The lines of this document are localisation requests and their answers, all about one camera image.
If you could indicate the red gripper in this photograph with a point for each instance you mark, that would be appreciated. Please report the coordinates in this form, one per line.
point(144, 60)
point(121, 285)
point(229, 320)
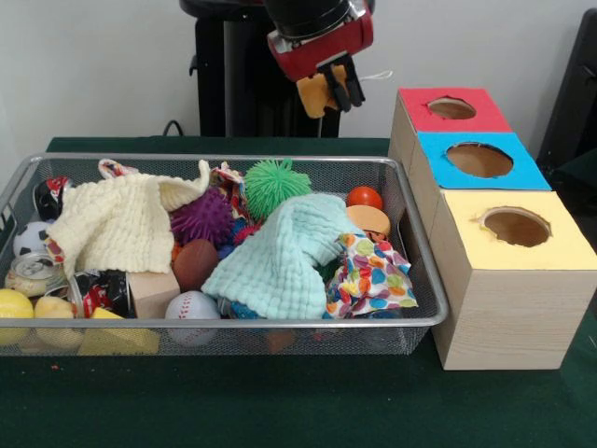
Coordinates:
point(326, 46)

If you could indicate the crushed red black can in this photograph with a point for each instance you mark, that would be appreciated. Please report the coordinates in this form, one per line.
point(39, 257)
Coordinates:
point(100, 294)

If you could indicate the silver mesh bin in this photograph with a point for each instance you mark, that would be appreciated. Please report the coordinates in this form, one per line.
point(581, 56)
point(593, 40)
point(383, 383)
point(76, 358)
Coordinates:
point(326, 338)

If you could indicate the wooden box with three holes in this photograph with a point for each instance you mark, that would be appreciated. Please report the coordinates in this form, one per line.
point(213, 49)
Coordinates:
point(513, 317)

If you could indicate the green puffer ball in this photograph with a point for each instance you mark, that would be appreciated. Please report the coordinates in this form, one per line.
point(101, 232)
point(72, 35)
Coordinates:
point(275, 184)

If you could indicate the purple spiky ball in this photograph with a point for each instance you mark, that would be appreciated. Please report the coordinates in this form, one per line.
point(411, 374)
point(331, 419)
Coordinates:
point(205, 217)

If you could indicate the colourful dotted cloth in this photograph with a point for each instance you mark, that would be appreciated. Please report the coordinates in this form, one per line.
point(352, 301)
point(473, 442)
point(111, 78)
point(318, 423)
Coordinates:
point(368, 280)

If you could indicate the mint green waffle cloth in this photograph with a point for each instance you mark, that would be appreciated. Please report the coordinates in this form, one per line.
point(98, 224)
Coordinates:
point(270, 266)

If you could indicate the black upright panel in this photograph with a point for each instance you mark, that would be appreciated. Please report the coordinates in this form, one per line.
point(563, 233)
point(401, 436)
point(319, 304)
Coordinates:
point(573, 93)

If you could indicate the brown toy football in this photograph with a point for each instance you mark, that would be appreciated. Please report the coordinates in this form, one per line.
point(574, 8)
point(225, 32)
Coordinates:
point(196, 266)

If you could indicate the dark green table cloth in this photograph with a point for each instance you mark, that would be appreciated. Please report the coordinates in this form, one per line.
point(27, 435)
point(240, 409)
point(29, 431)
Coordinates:
point(280, 401)
point(578, 177)

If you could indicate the cream waffle cloth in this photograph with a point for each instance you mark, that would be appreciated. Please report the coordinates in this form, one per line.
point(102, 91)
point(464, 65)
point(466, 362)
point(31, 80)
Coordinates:
point(116, 224)

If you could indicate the white baseball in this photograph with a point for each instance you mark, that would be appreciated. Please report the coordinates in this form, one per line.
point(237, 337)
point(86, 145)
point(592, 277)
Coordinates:
point(191, 305)

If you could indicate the small soccer ball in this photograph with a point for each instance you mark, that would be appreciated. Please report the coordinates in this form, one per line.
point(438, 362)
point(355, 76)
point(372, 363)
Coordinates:
point(28, 238)

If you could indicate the yellow ball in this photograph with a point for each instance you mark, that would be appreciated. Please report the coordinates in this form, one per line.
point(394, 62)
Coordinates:
point(14, 303)

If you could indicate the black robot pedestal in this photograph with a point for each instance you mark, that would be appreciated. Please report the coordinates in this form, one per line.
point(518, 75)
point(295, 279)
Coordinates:
point(242, 93)

